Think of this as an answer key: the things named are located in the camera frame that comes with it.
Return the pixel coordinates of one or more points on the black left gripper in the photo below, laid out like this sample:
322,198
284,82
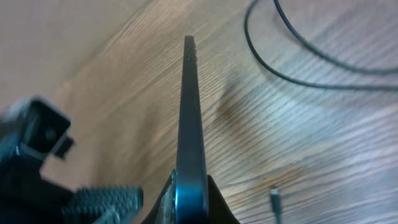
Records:
31,130

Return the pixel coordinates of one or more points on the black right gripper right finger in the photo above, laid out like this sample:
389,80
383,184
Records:
219,212

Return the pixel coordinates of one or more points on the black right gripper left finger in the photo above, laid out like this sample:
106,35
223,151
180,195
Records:
163,211

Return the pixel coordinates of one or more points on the blue Galaxy smartphone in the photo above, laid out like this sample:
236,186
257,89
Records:
191,197

